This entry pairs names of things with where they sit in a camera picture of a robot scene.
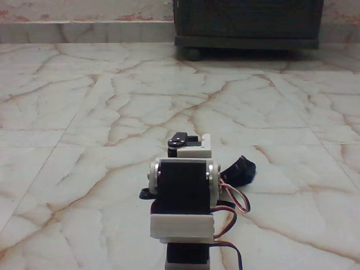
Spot dark blue cloth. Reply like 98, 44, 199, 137
220, 154, 257, 188

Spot black cabinet caster wheel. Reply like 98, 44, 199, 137
186, 47, 202, 62

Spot dark wooden cabinet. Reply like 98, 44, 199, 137
172, 0, 324, 51

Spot looped red white servo cable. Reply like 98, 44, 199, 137
220, 176, 251, 215

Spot brown red servo cable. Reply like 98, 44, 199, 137
212, 240, 246, 270
209, 207, 239, 240

